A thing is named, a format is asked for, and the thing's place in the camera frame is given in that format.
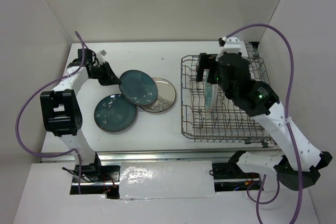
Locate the grey wire dish rack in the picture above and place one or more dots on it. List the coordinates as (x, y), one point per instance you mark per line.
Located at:
(226, 123)

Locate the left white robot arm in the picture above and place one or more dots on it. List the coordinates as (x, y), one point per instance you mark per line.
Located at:
(61, 112)

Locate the dark teal plate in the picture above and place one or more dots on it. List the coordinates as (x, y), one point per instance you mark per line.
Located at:
(138, 87)
(114, 113)

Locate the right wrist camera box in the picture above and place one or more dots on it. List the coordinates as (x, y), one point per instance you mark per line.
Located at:
(231, 45)

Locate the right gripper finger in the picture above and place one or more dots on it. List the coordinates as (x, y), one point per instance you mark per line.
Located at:
(204, 63)
(211, 76)

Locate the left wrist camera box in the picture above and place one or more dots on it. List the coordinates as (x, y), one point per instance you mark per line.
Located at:
(101, 55)

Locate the dark teal plate left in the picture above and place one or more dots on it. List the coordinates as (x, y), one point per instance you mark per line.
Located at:
(114, 113)

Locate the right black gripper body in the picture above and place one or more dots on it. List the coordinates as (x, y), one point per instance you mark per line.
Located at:
(223, 84)

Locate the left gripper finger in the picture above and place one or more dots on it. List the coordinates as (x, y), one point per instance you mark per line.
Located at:
(110, 73)
(108, 82)

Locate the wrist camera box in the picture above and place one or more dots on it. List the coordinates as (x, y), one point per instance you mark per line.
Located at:
(101, 55)
(231, 45)

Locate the patterned plate under stack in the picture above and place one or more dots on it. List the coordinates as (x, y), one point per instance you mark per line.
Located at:
(165, 99)

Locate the dark teal plate top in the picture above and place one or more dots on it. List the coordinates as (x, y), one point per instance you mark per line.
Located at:
(138, 87)

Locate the aluminium mounting rail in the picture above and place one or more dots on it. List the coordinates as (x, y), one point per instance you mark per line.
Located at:
(152, 136)

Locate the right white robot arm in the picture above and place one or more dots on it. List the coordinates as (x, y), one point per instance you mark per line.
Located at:
(300, 163)

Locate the red teal floral plate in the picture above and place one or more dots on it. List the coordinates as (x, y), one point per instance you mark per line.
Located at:
(210, 94)

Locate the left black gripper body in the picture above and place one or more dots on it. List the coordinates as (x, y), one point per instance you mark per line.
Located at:
(96, 72)

